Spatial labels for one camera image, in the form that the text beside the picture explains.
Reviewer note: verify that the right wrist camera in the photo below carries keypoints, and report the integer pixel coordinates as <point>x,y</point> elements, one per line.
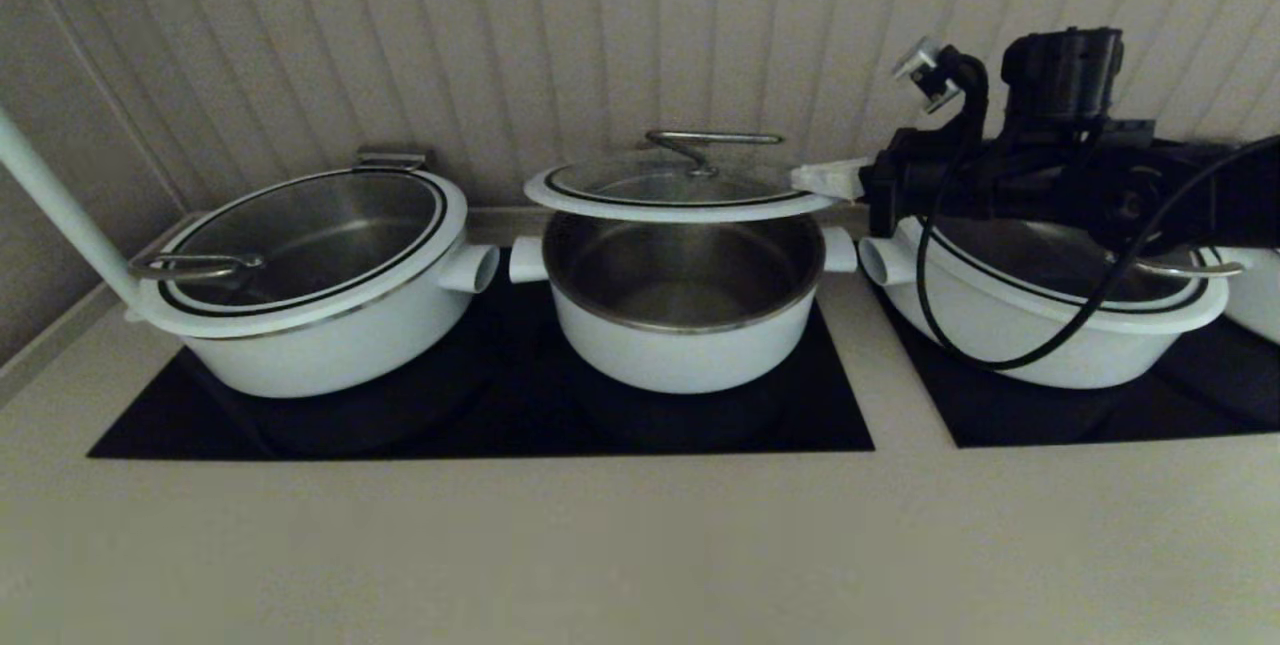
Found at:
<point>925,70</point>

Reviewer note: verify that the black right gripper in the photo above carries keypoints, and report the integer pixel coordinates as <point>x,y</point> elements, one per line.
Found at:
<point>930,180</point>

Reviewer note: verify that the white slanted pole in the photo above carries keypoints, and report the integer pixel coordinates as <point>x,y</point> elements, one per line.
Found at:
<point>60,205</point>

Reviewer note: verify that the left white chafing pot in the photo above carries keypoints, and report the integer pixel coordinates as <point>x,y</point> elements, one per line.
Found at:
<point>300,225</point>

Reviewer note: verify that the black glass cooktop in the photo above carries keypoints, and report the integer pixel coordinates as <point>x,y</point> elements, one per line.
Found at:
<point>500,415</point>
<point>1100,415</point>

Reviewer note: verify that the glass lid with white rim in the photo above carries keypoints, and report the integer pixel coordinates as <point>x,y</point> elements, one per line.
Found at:
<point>620,195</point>

